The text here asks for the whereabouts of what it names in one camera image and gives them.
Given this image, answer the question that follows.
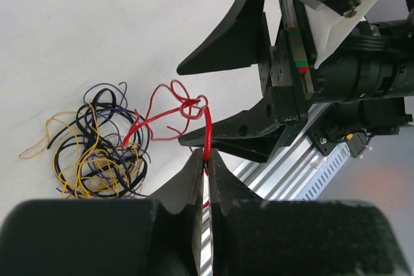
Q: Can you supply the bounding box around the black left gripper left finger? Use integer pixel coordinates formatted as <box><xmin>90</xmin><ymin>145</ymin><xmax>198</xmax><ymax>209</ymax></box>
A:
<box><xmin>1</xmin><ymin>149</ymin><xmax>203</xmax><ymax>275</ymax></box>

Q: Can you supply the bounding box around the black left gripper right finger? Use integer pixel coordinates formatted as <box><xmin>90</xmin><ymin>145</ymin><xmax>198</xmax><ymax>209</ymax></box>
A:
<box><xmin>206</xmin><ymin>150</ymin><xmax>411</xmax><ymax>275</ymax></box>

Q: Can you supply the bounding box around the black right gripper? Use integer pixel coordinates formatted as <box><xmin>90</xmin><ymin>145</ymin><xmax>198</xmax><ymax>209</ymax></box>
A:
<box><xmin>177</xmin><ymin>0</ymin><xmax>317</xmax><ymax>163</ymax></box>

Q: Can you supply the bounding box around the long red wire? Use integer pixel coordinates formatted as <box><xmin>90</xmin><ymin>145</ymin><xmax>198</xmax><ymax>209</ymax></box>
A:
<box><xmin>122</xmin><ymin>79</ymin><xmax>215</xmax><ymax>209</ymax></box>

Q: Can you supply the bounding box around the multicolour wire bundle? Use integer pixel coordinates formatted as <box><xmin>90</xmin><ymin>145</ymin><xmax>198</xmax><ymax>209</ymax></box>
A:
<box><xmin>19</xmin><ymin>81</ymin><xmax>153</xmax><ymax>200</ymax></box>

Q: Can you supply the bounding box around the aluminium mounting rail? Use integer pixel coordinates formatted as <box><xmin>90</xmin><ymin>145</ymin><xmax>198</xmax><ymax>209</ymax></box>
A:
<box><xmin>232</xmin><ymin>103</ymin><xmax>329</xmax><ymax>200</ymax></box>

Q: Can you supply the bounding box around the white slotted cable duct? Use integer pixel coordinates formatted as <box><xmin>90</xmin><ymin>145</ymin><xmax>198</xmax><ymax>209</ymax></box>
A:
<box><xmin>290</xmin><ymin>143</ymin><xmax>350</xmax><ymax>201</ymax></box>

